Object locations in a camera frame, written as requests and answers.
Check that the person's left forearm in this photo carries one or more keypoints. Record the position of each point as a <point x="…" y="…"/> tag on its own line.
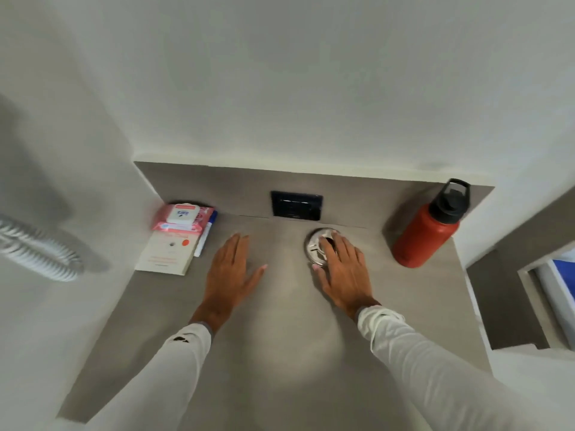
<point x="166" y="377"/>

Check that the person's left thumb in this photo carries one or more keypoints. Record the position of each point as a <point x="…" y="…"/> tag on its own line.
<point x="258" y="276"/>

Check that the white and blue pen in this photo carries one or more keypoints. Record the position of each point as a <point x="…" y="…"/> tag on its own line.
<point x="204" y="237"/>

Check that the person's left hand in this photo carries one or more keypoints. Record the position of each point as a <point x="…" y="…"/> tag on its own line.
<point x="229" y="282"/>

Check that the red bottle with black lid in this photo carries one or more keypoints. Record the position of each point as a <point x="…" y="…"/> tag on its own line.
<point x="424" y="233"/>

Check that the person's right hand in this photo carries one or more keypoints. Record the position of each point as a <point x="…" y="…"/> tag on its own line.
<point x="348" y="282"/>

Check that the white paper box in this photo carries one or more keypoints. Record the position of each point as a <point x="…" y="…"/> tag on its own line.
<point x="167" y="253"/>

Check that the black wall socket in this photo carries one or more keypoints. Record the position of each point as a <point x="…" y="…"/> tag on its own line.
<point x="296" y="205"/>

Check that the white furniture frame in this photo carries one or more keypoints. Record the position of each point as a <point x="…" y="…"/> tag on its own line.
<point x="539" y="300"/>

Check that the person's right thumb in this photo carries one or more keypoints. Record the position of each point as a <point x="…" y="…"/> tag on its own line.
<point x="320" y="274"/>

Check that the blue cloth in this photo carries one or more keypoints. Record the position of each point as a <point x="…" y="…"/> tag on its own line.
<point x="565" y="278"/>

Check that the person's right forearm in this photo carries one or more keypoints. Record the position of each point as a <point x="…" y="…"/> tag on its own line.
<point x="431" y="372"/>

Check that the pink wet wipes packet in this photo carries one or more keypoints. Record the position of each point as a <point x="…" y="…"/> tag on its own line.
<point x="182" y="217"/>

